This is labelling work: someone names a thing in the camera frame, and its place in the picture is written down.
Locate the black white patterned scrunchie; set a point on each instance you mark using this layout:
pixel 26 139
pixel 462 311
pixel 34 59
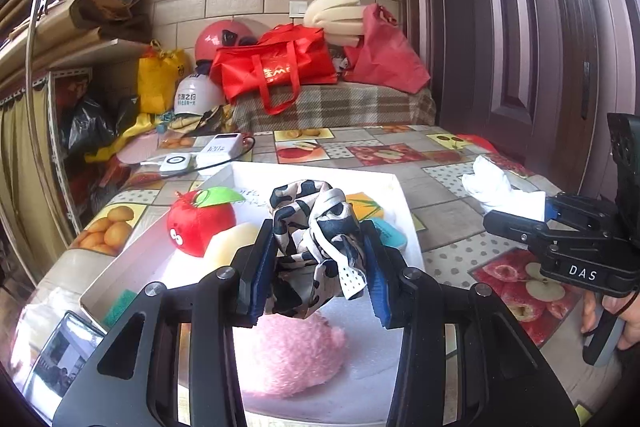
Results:
pixel 320 248

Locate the metal storage shelf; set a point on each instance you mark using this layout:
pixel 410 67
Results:
pixel 32 206

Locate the blue tissue pack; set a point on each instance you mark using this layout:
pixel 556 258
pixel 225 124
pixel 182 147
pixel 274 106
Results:
pixel 389 236

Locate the brown wooden door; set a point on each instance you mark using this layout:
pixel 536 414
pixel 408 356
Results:
pixel 536 78

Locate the plaid blanket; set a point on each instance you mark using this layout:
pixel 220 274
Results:
pixel 343 104

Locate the white power bank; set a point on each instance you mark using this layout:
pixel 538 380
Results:
pixel 221 147

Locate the yellow shopping bag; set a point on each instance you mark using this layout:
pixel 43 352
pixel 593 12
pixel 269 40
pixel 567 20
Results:
pixel 158 76

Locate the fruit pattern tablecloth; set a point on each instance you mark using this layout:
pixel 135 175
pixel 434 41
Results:
pixel 446 235

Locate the yellow green sponge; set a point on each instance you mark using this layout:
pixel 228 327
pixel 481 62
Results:
pixel 121 303

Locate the pink fluffy plush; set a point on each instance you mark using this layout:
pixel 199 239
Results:
pixel 282 356

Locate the white cloth glove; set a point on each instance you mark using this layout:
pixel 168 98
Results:
pixel 490 186

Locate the pale yellow sponge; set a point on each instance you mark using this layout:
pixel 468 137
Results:
pixel 230 241

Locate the white round charger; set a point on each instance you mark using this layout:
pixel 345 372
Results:
pixel 176 164

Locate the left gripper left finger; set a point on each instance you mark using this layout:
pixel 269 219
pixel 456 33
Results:
pixel 131 378

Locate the white helmet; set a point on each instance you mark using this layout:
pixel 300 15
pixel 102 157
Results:
pixel 197 95

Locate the dark red fabric bag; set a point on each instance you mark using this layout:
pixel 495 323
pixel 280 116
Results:
pixel 384 57

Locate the black plastic bag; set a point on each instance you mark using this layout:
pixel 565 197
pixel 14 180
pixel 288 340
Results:
pixel 88 126

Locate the red plastic bag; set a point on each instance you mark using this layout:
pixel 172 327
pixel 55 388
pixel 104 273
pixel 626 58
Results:
pixel 479 141

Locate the glossy red tote bag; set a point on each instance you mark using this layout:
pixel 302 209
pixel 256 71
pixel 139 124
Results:
pixel 277 67

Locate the red apple plush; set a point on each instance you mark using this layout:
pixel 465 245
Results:
pixel 196 217

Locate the cream foam roll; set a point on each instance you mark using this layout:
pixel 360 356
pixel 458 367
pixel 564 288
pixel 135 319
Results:
pixel 340 20

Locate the smartphone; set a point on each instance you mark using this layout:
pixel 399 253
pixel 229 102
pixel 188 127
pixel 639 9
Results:
pixel 62 357

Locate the person right hand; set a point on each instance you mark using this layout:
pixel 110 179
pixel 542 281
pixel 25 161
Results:
pixel 627 309

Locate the red helmet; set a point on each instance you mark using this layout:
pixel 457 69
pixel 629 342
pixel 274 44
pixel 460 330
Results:
pixel 222 34

